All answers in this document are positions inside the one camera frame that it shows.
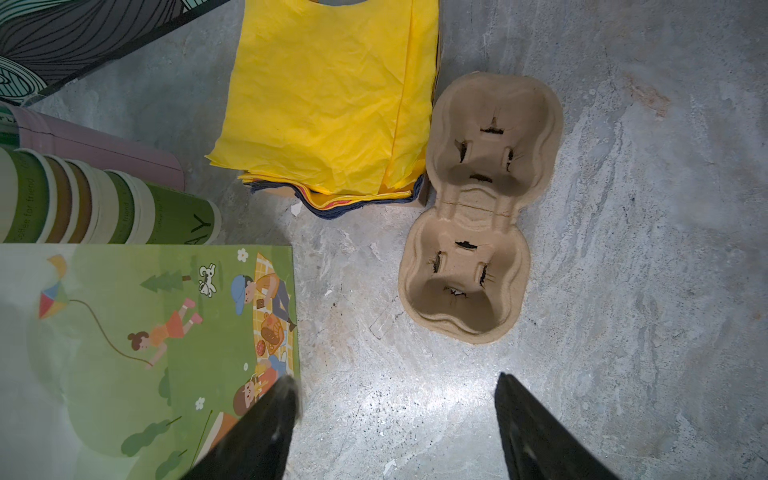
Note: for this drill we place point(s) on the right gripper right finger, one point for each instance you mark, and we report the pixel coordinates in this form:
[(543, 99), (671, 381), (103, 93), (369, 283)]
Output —
[(535, 444)]

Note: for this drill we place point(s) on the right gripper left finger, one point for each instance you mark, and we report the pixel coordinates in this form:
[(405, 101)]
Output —
[(258, 445)]

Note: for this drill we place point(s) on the white paper gift bag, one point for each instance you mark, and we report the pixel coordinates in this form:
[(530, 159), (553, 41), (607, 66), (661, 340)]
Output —
[(135, 361)]

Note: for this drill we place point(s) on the brown pulp cup carrier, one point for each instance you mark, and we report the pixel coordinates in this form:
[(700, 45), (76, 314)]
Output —
[(491, 151)]

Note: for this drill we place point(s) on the stack of green paper cups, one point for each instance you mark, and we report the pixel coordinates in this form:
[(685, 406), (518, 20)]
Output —
[(47, 199)]

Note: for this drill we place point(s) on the yellow napkin stack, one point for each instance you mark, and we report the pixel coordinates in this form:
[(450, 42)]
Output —
[(332, 102)]

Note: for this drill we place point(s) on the pink holder with straws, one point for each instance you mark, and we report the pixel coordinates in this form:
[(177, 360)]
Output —
[(49, 135)]

